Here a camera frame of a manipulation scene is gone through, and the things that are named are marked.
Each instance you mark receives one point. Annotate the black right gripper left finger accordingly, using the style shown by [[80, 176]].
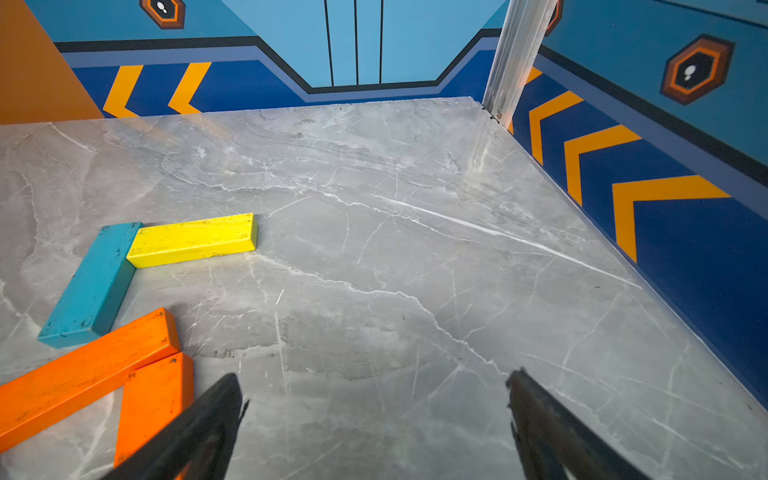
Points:
[[198, 444]]

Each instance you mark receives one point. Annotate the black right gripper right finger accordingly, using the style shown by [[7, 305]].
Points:
[[552, 443]]

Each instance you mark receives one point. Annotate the aluminium corner post right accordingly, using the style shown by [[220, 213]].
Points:
[[523, 30]]

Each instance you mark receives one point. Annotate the yellow block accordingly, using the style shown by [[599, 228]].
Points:
[[195, 240]]

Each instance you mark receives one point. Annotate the long orange block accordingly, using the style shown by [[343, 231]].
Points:
[[56, 390]]

